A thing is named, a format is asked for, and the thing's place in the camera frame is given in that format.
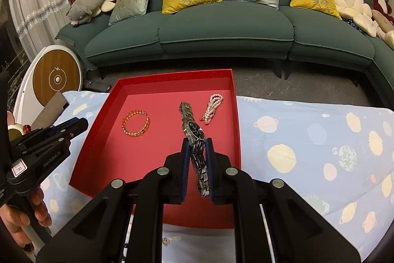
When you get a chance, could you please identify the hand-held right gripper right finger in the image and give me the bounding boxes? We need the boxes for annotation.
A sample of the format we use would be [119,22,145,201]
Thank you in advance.
[205,137,361,263]

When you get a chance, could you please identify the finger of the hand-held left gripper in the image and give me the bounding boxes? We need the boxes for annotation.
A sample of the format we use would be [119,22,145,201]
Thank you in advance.
[40,117,90,138]
[10,132,73,160]

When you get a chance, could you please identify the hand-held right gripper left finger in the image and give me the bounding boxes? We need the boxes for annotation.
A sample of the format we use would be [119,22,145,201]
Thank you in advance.
[36,138,190,263]

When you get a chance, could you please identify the silver metal watch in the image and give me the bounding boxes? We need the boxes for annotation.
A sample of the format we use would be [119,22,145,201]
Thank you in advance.
[179,102,211,197]

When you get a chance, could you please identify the red cardboard box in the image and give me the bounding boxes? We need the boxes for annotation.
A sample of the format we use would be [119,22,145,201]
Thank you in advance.
[69,68,241,229]

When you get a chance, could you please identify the person's left hand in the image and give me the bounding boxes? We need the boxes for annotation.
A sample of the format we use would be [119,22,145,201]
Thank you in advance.
[0,188,53,253]

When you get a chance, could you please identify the brown notebook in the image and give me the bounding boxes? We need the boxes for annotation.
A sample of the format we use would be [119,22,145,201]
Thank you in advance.
[31,92,69,130]

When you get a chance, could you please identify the white device with wooden disc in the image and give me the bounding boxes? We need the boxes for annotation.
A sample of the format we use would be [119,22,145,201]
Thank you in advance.
[14,46,83,128]

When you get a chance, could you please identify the planet print blue blanket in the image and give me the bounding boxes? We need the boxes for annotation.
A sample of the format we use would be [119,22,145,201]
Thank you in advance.
[21,90,394,263]

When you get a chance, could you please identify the silver tinsel garland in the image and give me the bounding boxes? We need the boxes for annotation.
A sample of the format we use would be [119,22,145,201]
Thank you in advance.
[17,0,73,37]

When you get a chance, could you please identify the grey pig plush toy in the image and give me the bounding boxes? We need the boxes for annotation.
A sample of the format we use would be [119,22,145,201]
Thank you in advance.
[66,0,106,27]

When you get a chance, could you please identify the dark green sofa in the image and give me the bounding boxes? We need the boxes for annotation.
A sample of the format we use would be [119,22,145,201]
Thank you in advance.
[55,0,394,109]

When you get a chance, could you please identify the blue patterned cushion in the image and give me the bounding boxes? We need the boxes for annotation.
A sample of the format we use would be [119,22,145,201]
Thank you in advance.
[343,18,367,33]

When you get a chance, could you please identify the white flower cushion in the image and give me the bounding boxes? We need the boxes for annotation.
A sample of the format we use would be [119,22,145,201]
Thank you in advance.
[331,0,388,37]

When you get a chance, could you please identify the cream quilted cushion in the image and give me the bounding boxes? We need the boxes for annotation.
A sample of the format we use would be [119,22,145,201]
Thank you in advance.
[384,30,394,51]

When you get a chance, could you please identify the beige cushion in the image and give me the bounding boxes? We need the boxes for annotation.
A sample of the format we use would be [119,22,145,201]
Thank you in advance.
[372,10,394,34]

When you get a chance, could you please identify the gold chain bracelet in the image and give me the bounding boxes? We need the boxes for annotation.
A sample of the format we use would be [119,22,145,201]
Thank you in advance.
[122,109,151,138]

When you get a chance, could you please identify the pink pearl bracelet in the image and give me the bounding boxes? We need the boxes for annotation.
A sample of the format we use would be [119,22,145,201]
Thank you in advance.
[200,93,224,125]

